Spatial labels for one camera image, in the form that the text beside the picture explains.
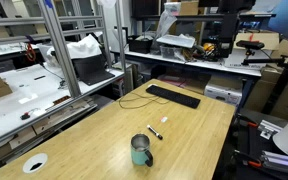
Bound red looped cord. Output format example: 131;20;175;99
25;42;37;63

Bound white flat tray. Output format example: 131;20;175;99
156;33;197;49

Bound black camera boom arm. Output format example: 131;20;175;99
241;48;288;67

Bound clear plastic bag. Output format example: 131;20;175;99
150;9;178;54

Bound black monitor stand column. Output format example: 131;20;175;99
217;0;242;58

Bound black open laptop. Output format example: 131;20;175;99
71;54;116;87

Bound black white-capped marker pen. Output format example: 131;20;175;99
146;124;164;141

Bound black plastic bin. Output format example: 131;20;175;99
127;34;154;54

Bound aluminium extrusion shelf rack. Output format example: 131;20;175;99
0;0;132;152

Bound black stereo camera bar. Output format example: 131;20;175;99
235;39;266;51

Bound cardboard box with red mark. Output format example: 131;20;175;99
233;31;280;52

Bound stacked brown cardboard boxes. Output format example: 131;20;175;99
243;39;288;122

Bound white box with dark print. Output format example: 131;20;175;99
203;83;243;107

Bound teal metal mug black handle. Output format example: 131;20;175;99
130;133;154;168

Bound white round table grommet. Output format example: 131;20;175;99
22;152;49;174

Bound black computer keyboard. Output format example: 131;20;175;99
145;84;202;110

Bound white workbench with blue legs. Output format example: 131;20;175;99
110;49;263;111

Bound black slanted tripod pole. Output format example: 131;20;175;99
262;31;288;115

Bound brown perforated strip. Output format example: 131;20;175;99
52;95;72;105

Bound thin black keyboard cable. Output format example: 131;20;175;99
118;91;170;110

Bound white foam wrap sheet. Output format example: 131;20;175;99
37;33;103;68

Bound silver aluminium bracket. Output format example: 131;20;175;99
257;119;283;140

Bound small black red clip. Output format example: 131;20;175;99
19;111;32;121

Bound small brown cardboard carton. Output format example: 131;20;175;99
178;0;200;16

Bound orange black clamp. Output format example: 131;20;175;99
236;114;259;129
233;149;264;169

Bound silver aluminium extrusion bar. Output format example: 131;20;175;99
260;150;288;177

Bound yellow black power tool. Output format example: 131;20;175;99
202;42;217;54

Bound white paper label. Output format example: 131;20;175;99
18;93;39;105

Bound clear plastic container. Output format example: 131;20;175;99
159;44;187;62

